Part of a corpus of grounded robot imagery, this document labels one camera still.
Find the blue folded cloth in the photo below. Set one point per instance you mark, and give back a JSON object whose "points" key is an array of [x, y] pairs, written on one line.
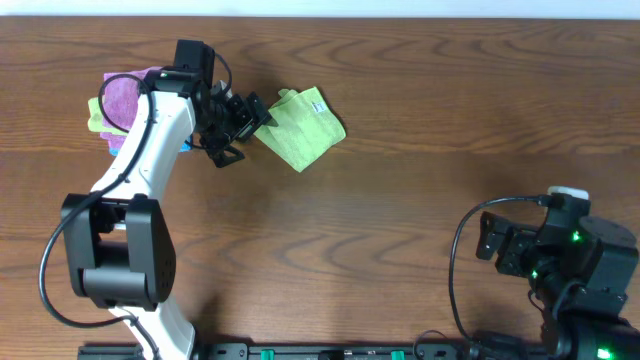
{"points": [[186, 147]]}

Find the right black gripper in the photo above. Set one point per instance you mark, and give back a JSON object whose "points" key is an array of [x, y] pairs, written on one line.
{"points": [[518, 240]]}

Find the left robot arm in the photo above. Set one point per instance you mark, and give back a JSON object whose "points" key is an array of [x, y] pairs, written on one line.
{"points": [[119, 250]]}

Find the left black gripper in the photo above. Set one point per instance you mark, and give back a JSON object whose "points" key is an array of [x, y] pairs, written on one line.
{"points": [[239, 126]]}

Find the purple folded cloth top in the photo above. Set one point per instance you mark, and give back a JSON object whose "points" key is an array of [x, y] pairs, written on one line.
{"points": [[120, 102]]}

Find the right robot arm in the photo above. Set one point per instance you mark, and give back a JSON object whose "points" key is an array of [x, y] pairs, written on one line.
{"points": [[578, 265]]}

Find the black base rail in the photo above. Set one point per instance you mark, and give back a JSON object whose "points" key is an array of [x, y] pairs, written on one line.
{"points": [[241, 351]]}

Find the purple folded cloth lower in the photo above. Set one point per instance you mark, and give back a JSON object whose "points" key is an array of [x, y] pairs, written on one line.
{"points": [[114, 141]]}

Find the purple folded cloth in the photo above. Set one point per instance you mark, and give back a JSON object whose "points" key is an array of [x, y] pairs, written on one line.
{"points": [[114, 141], [120, 102]]}

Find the yellow-green folded cloth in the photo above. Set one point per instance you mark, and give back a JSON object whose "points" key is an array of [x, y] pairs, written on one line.
{"points": [[95, 122]]}

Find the light green cloth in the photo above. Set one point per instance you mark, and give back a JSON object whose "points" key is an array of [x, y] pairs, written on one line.
{"points": [[302, 127]]}

